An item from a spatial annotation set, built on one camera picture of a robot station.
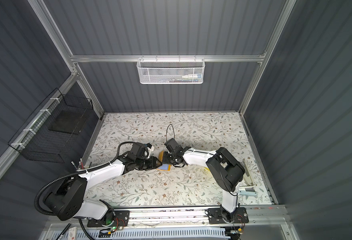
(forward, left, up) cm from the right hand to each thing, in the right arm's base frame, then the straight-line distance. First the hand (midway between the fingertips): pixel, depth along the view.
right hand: (164, 161), depth 91 cm
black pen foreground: (-36, +46, -1) cm, 58 cm away
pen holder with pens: (-9, +43, +10) cm, 45 cm away
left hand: (-4, +1, +3) cm, 5 cm away
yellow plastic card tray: (-5, -26, -3) cm, 26 cm away
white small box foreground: (-37, +41, -1) cm, 55 cm away
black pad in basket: (+10, +49, +26) cm, 56 cm away
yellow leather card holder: (-3, 0, -2) cm, 4 cm away
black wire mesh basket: (+3, +54, +27) cm, 60 cm away
